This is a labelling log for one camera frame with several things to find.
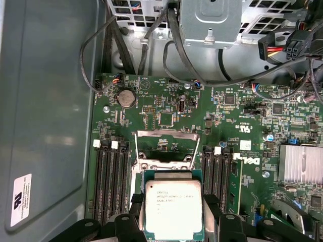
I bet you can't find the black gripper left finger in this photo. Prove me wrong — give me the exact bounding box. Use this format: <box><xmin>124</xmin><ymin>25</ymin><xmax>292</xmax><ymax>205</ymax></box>
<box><xmin>48</xmin><ymin>193</ymin><xmax>146</xmax><ymax>242</ymax></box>

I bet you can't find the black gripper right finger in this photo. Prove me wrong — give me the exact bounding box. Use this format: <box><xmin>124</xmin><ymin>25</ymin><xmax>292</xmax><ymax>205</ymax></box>
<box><xmin>203</xmin><ymin>193</ymin><xmax>316</xmax><ymax>242</ymax></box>

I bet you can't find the green motherboard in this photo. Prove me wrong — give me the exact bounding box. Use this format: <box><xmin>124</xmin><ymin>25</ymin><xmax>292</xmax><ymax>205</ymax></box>
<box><xmin>85</xmin><ymin>73</ymin><xmax>323</xmax><ymax>242</ymax></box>

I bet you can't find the silver metal drive cage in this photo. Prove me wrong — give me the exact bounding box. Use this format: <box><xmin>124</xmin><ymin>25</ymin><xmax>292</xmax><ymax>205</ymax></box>
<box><xmin>105</xmin><ymin>0</ymin><xmax>323</xmax><ymax>50</ymax></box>

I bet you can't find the black power connector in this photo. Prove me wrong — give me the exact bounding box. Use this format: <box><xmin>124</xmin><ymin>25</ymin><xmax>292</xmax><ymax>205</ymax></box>
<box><xmin>257</xmin><ymin>31</ymin><xmax>307</xmax><ymax>63</ymax></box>

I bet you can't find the black RAM slot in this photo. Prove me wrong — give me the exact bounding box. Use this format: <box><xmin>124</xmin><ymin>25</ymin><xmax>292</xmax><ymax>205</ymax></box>
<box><xmin>111</xmin><ymin>140</ymin><xmax>122</xmax><ymax>222</ymax></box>
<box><xmin>120</xmin><ymin>141</ymin><xmax>131</xmax><ymax>217</ymax></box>
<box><xmin>221</xmin><ymin>147</ymin><xmax>232</xmax><ymax>214</ymax></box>
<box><xmin>93</xmin><ymin>139</ymin><xmax>104</xmax><ymax>225</ymax></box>
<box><xmin>201</xmin><ymin>145</ymin><xmax>212</xmax><ymax>200</ymax></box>
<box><xmin>211</xmin><ymin>146</ymin><xmax>223</xmax><ymax>212</ymax></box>
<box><xmin>102</xmin><ymin>141</ymin><xmax>113</xmax><ymax>225</ymax></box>

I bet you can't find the thin black loop wire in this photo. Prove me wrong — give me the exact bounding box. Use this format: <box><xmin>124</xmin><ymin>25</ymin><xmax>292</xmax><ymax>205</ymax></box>
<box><xmin>79</xmin><ymin>14</ymin><xmax>119</xmax><ymax>94</ymax></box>

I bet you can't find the green RAM stick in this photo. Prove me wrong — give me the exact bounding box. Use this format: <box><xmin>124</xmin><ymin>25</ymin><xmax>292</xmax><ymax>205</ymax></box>
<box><xmin>228</xmin><ymin>158</ymin><xmax>244</xmax><ymax>215</ymax></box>

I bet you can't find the silver cpu green rim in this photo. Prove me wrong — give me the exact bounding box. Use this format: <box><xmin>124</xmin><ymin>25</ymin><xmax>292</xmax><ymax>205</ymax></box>
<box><xmin>143</xmin><ymin>169</ymin><xmax>204</xmax><ymax>242</ymax></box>

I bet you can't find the silver finned chipset heatsink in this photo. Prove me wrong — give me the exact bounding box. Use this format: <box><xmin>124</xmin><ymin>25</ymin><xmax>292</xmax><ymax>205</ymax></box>
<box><xmin>279</xmin><ymin>145</ymin><xmax>323</xmax><ymax>184</ymax></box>

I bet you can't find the round coin battery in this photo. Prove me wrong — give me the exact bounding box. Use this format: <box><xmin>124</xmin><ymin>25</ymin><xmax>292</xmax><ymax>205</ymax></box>
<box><xmin>117</xmin><ymin>89</ymin><xmax>137</xmax><ymax>109</ymax></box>

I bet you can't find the flat black cable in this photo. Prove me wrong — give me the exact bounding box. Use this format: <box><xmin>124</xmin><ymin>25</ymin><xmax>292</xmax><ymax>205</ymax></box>
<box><xmin>111</xmin><ymin>17</ymin><xmax>137</xmax><ymax>76</ymax></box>

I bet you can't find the cpu socket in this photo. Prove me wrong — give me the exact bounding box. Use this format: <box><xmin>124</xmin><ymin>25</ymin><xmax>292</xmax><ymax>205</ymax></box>
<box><xmin>133</xmin><ymin>161</ymin><xmax>196</xmax><ymax>174</ymax></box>

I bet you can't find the black pc case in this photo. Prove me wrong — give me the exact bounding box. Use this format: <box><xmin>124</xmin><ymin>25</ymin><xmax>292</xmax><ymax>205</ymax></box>
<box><xmin>0</xmin><ymin>0</ymin><xmax>323</xmax><ymax>242</ymax></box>

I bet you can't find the thick black cable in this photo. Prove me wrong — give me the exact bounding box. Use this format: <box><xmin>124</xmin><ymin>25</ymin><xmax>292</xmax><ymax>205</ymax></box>
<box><xmin>163</xmin><ymin>2</ymin><xmax>323</xmax><ymax>88</ymax></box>

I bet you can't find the black round cable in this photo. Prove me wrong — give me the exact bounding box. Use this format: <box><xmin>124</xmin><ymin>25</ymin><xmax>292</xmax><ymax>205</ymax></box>
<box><xmin>137</xmin><ymin>10</ymin><xmax>172</xmax><ymax>76</ymax></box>

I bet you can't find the white printed sticker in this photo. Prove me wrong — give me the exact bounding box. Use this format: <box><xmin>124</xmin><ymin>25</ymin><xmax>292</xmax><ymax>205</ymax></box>
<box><xmin>10</xmin><ymin>172</ymin><xmax>33</xmax><ymax>228</ymax></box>

